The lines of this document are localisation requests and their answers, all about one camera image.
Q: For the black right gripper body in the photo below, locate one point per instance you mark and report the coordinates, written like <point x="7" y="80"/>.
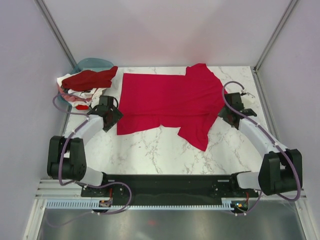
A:
<point x="223" y="113"/>

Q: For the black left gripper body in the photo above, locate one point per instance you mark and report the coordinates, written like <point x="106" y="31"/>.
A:
<point x="116" y="116"/>

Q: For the bright red t-shirt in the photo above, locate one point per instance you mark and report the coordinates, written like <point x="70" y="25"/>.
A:
<point x="189" y="102"/>

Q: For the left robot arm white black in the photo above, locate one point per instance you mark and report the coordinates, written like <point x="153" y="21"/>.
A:
<point x="66" y="153"/>

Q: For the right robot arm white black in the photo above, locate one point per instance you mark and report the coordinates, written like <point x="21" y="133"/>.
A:
<point x="281" y="170"/>

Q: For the red shirt bottom of pile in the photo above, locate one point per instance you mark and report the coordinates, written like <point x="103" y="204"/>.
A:
<point x="82" y="107"/>

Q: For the pink folded shirt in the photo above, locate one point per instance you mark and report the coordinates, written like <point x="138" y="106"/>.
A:
<point x="73" y="100"/>

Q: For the dark red folded shirt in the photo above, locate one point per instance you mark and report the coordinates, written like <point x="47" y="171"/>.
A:
<point x="89" y="79"/>

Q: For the blue plastic basket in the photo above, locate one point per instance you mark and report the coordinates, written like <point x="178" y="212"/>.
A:
<point x="93" y="64"/>

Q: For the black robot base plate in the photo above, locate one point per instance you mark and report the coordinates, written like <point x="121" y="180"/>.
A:
<point x="129" y="186"/>

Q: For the light blue cable duct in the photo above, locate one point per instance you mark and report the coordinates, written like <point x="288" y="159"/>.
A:
<point x="141" y="203"/>

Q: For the left aluminium frame post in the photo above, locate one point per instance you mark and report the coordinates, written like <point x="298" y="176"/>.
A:
<point x="55" y="30"/>

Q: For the aluminium frame post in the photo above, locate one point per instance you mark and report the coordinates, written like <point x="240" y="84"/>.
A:
<point x="55" y="30"/>
<point x="276" y="33"/>

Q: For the right aluminium frame post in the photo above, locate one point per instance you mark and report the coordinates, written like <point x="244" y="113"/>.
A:
<point x="276" y="33"/>

